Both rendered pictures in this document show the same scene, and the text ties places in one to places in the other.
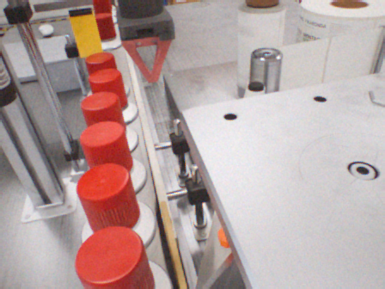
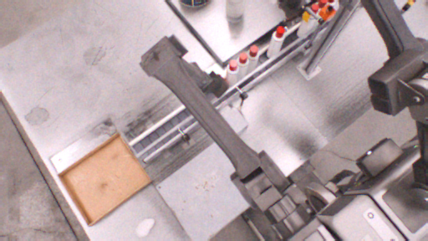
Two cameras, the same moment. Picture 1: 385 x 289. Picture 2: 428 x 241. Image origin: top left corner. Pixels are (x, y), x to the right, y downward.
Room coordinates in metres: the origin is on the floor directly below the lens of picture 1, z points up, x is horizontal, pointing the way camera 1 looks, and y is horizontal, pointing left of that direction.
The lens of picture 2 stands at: (1.06, 0.63, 2.16)
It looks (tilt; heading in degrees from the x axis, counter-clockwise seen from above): 73 degrees down; 245
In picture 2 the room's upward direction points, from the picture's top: 1 degrees counter-clockwise
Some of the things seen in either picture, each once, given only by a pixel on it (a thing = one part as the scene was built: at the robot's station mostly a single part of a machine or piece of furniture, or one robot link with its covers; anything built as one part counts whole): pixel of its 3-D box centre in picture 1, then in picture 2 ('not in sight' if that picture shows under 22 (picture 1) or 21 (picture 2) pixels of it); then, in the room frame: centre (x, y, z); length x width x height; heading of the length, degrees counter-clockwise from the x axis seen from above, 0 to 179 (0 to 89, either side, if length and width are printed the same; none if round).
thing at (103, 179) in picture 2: not in sight; (104, 177); (1.43, 0.31, 0.85); 0.30 x 0.26 x 0.04; 11
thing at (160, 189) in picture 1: (131, 66); (231, 73); (0.75, 0.14, 0.91); 1.07 x 0.01 x 0.02; 11
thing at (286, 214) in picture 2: not in sight; (287, 217); (0.93, 0.71, 1.45); 0.09 x 0.08 x 0.12; 10
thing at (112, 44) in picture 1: (115, 75); (276, 43); (0.52, 0.13, 0.98); 0.05 x 0.05 x 0.20
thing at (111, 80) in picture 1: (125, 154); (316, 14); (0.29, 0.08, 0.98); 0.05 x 0.05 x 0.20
